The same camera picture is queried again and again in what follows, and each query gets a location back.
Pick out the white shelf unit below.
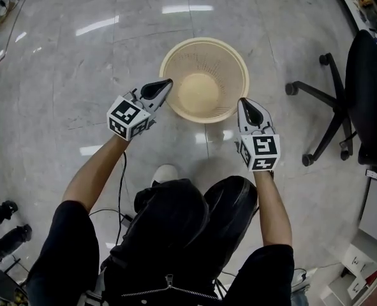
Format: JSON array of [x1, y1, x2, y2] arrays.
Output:
[[319, 177, 377, 306]]

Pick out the person's left forearm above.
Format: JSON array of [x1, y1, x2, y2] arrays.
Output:
[[62, 135, 132, 214]]

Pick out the black office swivel chair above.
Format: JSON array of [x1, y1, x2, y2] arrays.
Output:
[[285, 29, 377, 180]]

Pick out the beige perforated plastic wastebasket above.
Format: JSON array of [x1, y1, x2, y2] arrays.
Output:
[[159, 37, 250, 124]]

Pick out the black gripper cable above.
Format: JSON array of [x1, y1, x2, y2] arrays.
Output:
[[88, 150, 135, 247]]

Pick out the person's white shoe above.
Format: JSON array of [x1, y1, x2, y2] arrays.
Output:
[[151, 164, 179, 185]]

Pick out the cluttered white desk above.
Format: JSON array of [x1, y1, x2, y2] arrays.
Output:
[[330, 0, 377, 41]]

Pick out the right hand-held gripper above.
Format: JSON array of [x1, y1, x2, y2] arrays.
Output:
[[237, 98, 281, 173]]

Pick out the person's right forearm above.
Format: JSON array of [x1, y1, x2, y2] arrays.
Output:
[[253, 170, 293, 247]]

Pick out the person's black trousers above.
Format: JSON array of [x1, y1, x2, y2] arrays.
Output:
[[110, 175, 259, 282]]

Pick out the cardboard piece with cable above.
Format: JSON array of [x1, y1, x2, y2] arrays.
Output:
[[0, 0, 24, 26]]

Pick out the person's black zipped jacket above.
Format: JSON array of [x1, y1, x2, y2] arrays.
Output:
[[25, 200, 296, 306]]

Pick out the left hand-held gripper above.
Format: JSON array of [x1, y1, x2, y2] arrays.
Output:
[[106, 78, 174, 142]]

